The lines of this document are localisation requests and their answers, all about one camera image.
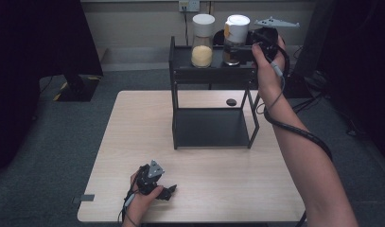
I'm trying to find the black stand base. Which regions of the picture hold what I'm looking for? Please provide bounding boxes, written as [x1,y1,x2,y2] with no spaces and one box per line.
[52,74,102,103]

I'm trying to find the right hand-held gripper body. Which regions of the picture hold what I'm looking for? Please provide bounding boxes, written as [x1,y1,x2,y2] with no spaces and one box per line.
[250,16,301,62]

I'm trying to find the person's left hand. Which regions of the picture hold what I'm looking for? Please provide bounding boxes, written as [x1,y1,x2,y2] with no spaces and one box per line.
[123,171,166,222]

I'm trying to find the glass jar with yellow powder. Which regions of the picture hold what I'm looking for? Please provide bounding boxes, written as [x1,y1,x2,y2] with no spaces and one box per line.
[190,13,217,69]

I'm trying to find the black floor cables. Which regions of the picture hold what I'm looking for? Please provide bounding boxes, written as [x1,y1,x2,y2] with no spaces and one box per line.
[289,45,359,137]

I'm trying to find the black power cord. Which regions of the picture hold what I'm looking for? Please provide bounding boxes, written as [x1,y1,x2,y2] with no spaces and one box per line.
[182,4,190,47]

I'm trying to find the black metal rack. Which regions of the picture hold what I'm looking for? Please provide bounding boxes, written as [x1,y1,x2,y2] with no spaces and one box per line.
[168,35,261,150]

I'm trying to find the black corrugated cable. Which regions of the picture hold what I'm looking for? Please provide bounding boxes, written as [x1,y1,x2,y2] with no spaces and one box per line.
[263,39,335,163]

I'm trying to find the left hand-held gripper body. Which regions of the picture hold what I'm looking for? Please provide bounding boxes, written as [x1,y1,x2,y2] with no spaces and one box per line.
[134,159,166,197]

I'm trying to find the black curtain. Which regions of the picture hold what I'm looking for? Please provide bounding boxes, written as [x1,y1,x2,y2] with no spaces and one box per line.
[0,0,104,174]

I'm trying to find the black round object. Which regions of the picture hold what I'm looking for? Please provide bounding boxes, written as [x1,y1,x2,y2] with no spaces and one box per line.
[212,28,228,46]

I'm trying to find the white cup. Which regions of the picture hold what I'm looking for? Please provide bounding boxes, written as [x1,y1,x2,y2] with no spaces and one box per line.
[222,14,252,67]

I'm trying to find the white wall socket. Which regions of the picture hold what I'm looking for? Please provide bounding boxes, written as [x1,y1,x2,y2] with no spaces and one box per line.
[178,0,201,13]

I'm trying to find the person's right hand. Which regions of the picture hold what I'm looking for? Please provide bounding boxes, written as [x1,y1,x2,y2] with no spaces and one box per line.
[251,35,290,102]

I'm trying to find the thin grey cable with plug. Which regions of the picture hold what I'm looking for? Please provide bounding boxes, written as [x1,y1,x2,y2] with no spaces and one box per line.
[255,61,287,115]

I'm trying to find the grey tag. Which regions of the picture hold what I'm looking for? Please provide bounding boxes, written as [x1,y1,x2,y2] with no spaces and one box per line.
[71,194,96,206]

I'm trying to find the thin black cable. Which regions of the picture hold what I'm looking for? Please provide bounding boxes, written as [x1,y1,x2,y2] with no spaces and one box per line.
[117,173,141,227]

